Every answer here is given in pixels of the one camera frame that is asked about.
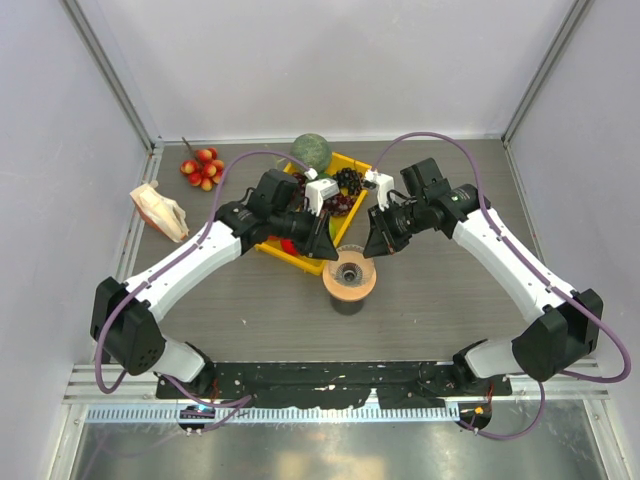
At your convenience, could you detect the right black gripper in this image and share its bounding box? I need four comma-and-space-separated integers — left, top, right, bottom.
365, 198, 428, 258

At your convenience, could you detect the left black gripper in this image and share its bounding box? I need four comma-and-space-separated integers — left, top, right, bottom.
271, 203, 339, 261

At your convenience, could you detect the clear glass ribbed dripper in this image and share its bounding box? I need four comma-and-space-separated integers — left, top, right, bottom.
327, 244, 376, 288

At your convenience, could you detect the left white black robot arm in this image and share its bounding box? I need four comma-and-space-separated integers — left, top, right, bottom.
90, 169, 339, 398

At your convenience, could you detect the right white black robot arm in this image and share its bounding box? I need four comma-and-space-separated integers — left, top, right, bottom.
364, 158, 603, 394

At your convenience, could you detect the light green apple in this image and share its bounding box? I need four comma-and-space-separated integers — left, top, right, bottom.
328, 218, 337, 241

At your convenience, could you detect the red apple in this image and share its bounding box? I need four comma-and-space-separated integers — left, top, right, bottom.
280, 238, 299, 256

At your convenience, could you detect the red grape bunch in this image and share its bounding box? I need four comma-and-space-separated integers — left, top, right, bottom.
291, 172, 356, 217

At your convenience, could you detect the black grape bunch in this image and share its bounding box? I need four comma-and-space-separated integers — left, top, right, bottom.
333, 168, 363, 196

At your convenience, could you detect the green melon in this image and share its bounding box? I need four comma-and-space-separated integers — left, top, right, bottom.
290, 133, 332, 172

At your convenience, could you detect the red yellow cherry bunch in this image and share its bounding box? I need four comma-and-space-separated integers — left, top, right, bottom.
179, 137, 225, 192

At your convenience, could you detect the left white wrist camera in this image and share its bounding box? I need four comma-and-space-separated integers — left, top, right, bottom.
304, 169, 340, 216

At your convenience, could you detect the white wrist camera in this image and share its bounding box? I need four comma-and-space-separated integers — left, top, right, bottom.
304, 169, 340, 216
363, 169, 394, 211

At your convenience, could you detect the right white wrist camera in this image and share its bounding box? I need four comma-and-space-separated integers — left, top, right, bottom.
363, 169, 394, 211

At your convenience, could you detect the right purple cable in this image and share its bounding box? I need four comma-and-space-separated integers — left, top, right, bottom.
373, 131, 632, 442

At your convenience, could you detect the purple cable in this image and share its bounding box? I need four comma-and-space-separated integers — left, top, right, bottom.
373, 131, 632, 442
94, 150, 317, 431

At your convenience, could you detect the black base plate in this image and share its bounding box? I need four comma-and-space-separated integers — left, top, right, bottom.
156, 361, 512, 410

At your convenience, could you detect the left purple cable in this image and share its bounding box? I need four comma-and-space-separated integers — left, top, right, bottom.
94, 150, 317, 431

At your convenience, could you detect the white slotted cable duct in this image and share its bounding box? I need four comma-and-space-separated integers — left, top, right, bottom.
85, 402, 459, 424

